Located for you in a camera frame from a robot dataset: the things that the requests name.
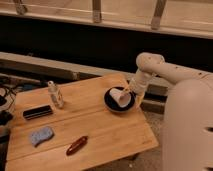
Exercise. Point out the blue sponge cloth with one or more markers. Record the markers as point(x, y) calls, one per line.
point(41, 135)

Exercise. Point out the small clear bottle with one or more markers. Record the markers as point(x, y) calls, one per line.
point(55, 95)

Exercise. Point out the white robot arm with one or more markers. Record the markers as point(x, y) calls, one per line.
point(187, 143)

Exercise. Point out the black rectangular case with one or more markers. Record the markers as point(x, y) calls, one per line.
point(37, 112)

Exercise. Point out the reddish brown oblong case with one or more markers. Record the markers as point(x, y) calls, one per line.
point(76, 145)

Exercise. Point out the white ceramic cup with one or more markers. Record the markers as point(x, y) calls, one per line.
point(119, 97)

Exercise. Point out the black round bowl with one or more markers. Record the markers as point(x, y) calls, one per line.
point(113, 106)

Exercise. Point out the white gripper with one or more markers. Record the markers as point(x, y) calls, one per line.
point(138, 84)

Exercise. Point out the wooden table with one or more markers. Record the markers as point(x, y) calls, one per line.
point(110, 136)

